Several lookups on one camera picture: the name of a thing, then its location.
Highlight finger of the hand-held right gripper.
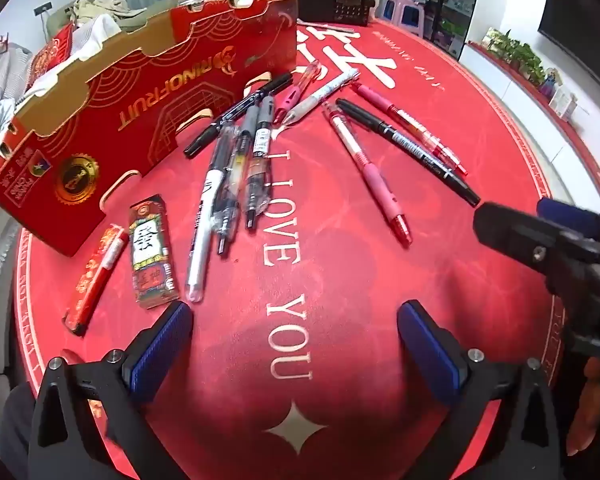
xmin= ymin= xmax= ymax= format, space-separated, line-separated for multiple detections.
xmin=472 ymin=201 xmax=600 ymax=281
xmin=536 ymin=197 xmax=600 ymax=243

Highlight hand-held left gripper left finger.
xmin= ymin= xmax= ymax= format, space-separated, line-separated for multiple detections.
xmin=27 ymin=300 xmax=196 ymax=480

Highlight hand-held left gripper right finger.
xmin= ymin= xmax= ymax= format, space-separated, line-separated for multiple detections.
xmin=396 ymin=300 xmax=563 ymax=480

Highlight red patterned packet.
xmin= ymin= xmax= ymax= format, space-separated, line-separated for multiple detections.
xmin=129 ymin=193 xmax=179 ymax=309

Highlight red cigarette pack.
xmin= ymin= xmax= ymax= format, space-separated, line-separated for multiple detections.
xmin=62 ymin=225 xmax=130 ymax=337

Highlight white and black pen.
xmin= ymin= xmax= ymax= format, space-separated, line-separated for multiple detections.
xmin=186 ymin=125 xmax=241 ymax=304

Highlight black marker pen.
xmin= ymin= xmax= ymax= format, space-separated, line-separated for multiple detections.
xmin=183 ymin=73 xmax=294 ymax=158
xmin=336 ymin=98 xmax=482 ymax=208

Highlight red pen pink grip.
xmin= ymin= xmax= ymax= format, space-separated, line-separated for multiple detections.
xmin=321 ymin=101 xmax=414 ymax=247

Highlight slim red pen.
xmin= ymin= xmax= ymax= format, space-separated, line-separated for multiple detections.
xmin=351 ymin=82 xmax=470 ymax=177

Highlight grey grip gel pen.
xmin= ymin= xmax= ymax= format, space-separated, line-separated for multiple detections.
xmin=215 ymin=105 xmax=258 ymax=257
xmin=242 ymin=94 xmax=277 ymax=233

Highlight white barrel pen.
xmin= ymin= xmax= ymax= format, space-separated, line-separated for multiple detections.
xmin=282 ymin=69 xmax=361 ymax=127

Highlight red cardboard box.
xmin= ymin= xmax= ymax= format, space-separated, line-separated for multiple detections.
xmin=0 ymin=0 xmax=301 ymax=257

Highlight person's right hand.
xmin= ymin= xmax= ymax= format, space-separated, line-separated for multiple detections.
xmin=566 ymin=357 xmax=600 ymax=457

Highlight small white box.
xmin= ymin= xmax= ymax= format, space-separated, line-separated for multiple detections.
xmin=550 ymin=85 xmax=581 ymax=121

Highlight round red printed mat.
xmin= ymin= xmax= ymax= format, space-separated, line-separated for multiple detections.
xmin=12 ymin=17 xmax=568 ymax=480

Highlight potted green plants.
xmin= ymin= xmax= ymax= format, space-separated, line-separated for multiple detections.
xmin=485 ymin=27 xmax=551 ymax=86

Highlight white fringed blanket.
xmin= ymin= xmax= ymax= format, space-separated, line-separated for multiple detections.
xmin=0 ymin=200 xmax=26 ymax=376

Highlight glass door cabinet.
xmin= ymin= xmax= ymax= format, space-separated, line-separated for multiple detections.
xmin=422 ymin=0 xmax=486 ymax=56

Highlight pink plastic stool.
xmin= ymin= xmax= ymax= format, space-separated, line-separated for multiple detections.
xmin=382 ymin=0 xmax=433 ymax=38

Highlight pink pen clear cap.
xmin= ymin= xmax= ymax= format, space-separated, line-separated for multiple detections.
xmin=271 ymin=60 xmax=323 ymax=126

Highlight thin white stick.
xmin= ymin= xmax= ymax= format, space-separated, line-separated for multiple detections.
xmin=307 ymin=21 xmax=363 ymax=35

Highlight black radio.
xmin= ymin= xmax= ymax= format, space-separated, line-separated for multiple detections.
xmin=296 ymin=0 xmax=379 ymax=26

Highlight red embroidered cushion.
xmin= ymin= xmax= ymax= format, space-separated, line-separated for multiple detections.
xmin=27 ymin=22 xmax=76 ymax=91

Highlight grey patterned quilt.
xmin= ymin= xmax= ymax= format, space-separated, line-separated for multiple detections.
xmin=0 ymin=35 xmax=36 ymax=161

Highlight white cloth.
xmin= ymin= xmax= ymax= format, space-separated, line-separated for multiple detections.
xmin=55 ymin=14 xmax=131 ymax=78

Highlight olive clothes pile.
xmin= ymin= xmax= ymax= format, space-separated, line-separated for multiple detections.
xmin=45 ymin=0 xmax=151 ymax=36

